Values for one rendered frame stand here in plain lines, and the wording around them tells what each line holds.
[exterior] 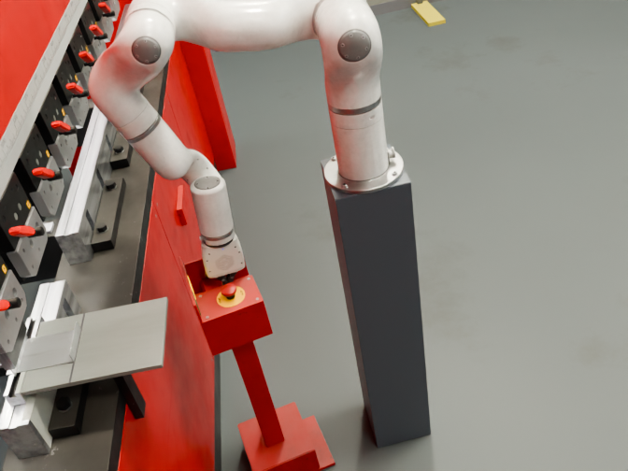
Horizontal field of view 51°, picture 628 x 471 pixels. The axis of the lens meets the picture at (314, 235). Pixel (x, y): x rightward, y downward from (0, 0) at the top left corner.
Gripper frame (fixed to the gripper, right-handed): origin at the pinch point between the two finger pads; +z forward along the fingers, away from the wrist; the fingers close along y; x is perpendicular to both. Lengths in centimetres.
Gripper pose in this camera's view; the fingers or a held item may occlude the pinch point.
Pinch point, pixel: (228, 283)
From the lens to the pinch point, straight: 176.4
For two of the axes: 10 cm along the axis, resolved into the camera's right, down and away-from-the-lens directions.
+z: 0.8, 7.9, 6.1
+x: -3.4, -5.5, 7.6
